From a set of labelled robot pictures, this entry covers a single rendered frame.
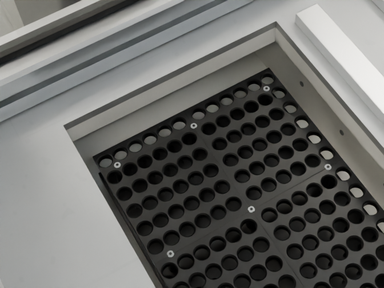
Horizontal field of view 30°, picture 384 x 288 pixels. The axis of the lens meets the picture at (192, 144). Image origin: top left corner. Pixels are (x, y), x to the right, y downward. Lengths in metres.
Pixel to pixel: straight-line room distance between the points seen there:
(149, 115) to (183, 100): 0.04
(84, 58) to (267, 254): 0.21
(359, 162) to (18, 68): 0.30
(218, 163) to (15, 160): 0.16
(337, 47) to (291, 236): 0.16
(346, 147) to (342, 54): 0.10
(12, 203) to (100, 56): 0.14
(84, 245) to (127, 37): 0.17
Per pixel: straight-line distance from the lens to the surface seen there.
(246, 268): 0.55
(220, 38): 0.61
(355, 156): 0.64
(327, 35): 0.60
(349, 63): 0.58
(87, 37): 0.57
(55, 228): 0.53
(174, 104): 0.70
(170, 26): 0.60
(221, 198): 0.58
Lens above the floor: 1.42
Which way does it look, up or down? 59 degrees down
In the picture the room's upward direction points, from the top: 7 degrees counter-clockwise
